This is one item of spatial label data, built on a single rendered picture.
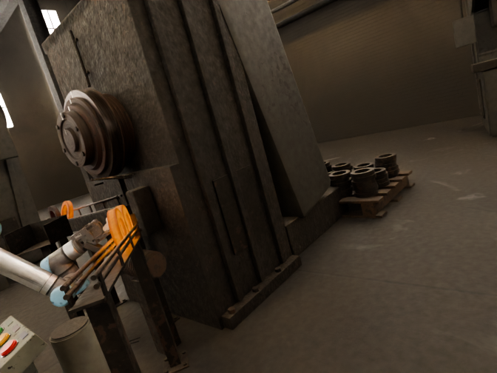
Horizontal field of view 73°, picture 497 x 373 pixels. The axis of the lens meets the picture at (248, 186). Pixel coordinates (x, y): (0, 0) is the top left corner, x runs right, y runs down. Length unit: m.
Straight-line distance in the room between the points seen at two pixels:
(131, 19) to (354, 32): 6.12
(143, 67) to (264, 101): 0.78
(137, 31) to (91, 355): 1.27
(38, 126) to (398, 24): 10.33
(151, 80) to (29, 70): 11.36
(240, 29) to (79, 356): 1.75
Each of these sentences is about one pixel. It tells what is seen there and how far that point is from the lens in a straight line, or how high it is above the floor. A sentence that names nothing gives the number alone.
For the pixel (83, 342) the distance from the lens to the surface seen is 1.22.
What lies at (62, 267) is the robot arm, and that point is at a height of 0.62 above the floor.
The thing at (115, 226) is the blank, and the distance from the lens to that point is 1.28.
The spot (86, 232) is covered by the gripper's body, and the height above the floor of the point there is 0.72.
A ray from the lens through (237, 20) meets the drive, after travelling 2.13.
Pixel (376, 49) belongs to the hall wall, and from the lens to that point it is 7.31.
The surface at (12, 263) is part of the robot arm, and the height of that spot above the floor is 0.72.
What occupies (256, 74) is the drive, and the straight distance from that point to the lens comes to 2.11.
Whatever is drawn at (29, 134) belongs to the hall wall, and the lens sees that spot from 12.38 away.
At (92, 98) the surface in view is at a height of 1.28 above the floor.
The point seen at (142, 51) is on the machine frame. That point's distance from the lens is 1.66.
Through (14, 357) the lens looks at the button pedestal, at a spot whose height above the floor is 0.59.
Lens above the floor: 0.98
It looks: 11 degrees down
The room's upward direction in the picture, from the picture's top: 16 degrees counter-clockwise
